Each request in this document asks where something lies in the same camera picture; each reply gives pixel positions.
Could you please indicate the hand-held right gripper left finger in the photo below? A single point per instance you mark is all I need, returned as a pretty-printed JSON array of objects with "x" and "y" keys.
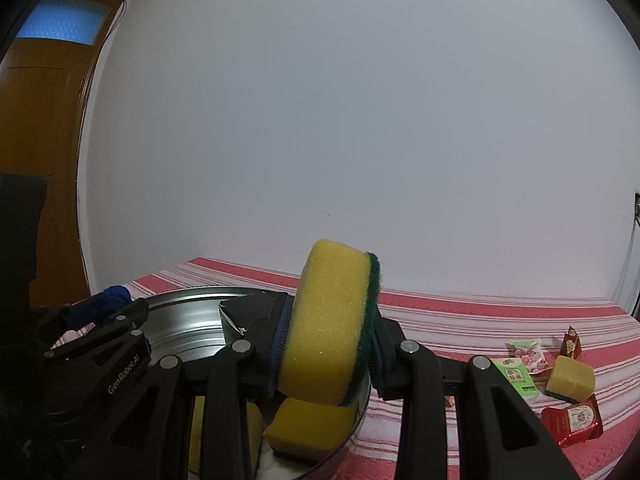
[{"x": 280, "y": 350}]

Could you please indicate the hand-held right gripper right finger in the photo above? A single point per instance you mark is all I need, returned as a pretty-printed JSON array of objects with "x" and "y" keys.
[{"x": 386, "y": 345}]

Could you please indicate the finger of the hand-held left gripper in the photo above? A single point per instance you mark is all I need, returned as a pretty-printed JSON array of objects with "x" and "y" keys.
[
  {"x": 52, "y": 325},
  {"x": 127, "y": 312}
]

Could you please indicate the large yellow green sponge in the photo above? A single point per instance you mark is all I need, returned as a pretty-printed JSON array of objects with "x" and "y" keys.
[{"x": 325, "y": 320}]

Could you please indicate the dark square box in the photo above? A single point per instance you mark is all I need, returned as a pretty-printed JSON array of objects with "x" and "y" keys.
[{"x": 235, "y": 315}]

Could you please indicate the round metal cookie tin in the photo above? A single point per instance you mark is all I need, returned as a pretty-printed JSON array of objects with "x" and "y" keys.
[{"x": 185, "y": 325}]

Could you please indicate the small yellow sponge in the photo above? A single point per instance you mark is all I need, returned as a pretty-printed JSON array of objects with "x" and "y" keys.
[
  {"x": 310, "y": 425},
  {"x": 572, "y": 375},
  {"x": 255, "y": 422}
]

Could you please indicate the green white snack packet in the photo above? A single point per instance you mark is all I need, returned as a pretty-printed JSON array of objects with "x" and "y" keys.
[{"x": 527, "y": 355}]

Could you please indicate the red floral pyramid packet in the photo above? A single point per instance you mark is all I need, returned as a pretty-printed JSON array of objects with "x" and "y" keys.
[{"x": 571, "y": 344}]

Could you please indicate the red foil snack packet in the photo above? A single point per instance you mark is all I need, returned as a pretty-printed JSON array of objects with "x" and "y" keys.
[{"x": 575, "y": 420}]

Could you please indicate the red striped tablecloth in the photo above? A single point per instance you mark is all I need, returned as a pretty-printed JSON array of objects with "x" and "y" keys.
[{"x": 475, "y": 320}]

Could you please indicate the wooden door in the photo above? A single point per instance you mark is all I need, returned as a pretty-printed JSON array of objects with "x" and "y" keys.
[{"x": 45, "y": 110}]

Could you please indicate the white wall socket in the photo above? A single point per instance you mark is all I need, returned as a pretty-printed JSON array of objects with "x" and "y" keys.
[{"x": 637, "y": 205}]

